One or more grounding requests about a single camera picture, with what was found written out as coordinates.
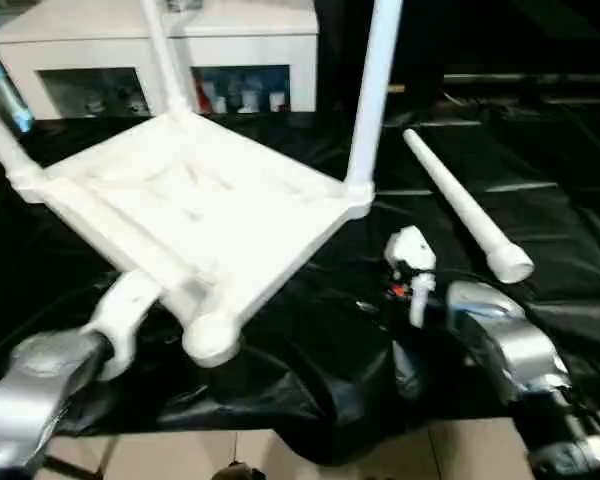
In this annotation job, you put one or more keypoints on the white plastic table leg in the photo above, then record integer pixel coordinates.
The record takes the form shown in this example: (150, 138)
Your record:
(165, 60)
(460, 200)
(375, 100)
(5, 145)

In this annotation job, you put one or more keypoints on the white plastic table top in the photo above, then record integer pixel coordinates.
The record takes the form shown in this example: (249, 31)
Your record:
(180, 190)

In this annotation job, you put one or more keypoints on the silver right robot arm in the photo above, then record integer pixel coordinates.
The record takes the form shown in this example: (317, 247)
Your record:
(520, 345)

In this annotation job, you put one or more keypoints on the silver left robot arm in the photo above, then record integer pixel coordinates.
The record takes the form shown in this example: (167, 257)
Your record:
(25, 390)

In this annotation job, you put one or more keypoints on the black mat cloth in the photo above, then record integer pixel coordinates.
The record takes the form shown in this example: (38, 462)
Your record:
(530, 225)

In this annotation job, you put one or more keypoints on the small tan label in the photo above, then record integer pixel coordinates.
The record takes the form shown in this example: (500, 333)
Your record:
(397, 88)

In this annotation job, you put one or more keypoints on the white ceramic cup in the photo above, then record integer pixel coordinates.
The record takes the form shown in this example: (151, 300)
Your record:
(276, 102)

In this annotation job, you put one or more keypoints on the blue white printed mug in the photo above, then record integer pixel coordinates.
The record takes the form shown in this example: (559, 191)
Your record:
(251, 100)

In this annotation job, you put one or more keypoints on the small brown rounded object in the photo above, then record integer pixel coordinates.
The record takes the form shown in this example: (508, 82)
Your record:
(237, 472)

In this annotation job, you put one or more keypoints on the white can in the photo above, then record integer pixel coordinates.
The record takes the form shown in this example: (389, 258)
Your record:
(221, 103)

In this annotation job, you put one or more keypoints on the black backdrop cloth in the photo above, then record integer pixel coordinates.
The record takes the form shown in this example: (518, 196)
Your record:
(505, 35)

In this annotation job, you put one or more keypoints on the white glass-door cabinet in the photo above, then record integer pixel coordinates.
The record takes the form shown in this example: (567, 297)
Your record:
(255, 55)

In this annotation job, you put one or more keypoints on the red bottle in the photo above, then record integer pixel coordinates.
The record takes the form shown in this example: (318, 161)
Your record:
(201, 95)

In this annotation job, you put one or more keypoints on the silver bowl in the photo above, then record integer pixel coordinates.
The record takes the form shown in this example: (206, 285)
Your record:
(185, 4)

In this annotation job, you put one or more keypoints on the black table stand leg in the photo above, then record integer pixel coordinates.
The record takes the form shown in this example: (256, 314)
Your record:
(80, 457)

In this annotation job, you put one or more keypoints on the teal white patterned banner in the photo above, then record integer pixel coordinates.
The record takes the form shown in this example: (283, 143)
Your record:
(5, 85)

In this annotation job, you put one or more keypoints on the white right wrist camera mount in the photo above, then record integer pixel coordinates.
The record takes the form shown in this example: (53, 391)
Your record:
(410, 245)

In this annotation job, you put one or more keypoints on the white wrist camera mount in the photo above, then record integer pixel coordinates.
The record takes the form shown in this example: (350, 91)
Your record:
(122, 310)
(410, 245)

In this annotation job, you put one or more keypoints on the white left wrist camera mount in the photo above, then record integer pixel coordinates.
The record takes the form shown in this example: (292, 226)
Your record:
(122, 310)

